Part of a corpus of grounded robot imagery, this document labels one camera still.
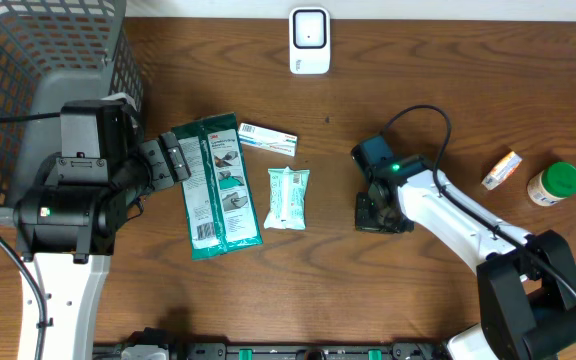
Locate black cable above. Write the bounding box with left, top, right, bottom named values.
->
left=378, top=103, right=576, bottom=360
left=0, top=112, right=62, bottom=360

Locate teal snack packet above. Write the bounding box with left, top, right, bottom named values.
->
left=263, top=167, right=310, bottom=230

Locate left black cable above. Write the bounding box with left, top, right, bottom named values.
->
left=0, top=112, right=62, bottom=360

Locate white green box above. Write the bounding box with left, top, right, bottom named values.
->
left=238, top=123, right=298, bottom=157

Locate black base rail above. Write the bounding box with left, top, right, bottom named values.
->
left=92, top=342, right=451, bottom=360

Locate large green box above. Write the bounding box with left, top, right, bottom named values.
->
left=172, top=113, right=263, bottom=260

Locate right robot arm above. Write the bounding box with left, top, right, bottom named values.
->
left=351, top=135, right=576, bottom=359

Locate grey plastic mesh basket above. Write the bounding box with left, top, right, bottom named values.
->
left=0, top=0, right=143, bottom=226

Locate orange small box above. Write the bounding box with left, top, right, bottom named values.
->
left=482, top=151, right=522, bottom=190

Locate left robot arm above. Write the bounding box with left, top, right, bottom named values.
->
left=13, top=97, right=191, bottom=359

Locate right black cable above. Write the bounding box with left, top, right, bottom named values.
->
left=378, top=103, right=576, bottom=360

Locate green lid jar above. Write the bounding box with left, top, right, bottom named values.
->
left=527, top=162, right=576, bottom=207

